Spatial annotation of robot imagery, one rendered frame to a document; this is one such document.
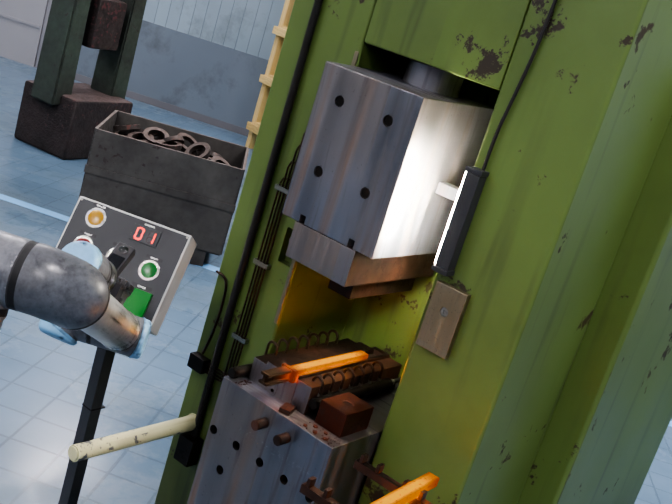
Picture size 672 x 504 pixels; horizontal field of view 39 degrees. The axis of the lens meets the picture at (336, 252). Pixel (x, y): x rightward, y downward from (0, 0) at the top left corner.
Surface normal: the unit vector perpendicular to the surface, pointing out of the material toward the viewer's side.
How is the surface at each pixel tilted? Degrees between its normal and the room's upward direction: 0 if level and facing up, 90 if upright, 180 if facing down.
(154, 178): 90
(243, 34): 90
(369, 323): 90
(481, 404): 90
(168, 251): 60
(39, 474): 0
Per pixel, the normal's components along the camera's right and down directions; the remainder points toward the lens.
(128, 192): 0.05, 0.29
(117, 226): -0.05, -0.29
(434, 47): -0.59, 0.04
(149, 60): -0.15, 0.23
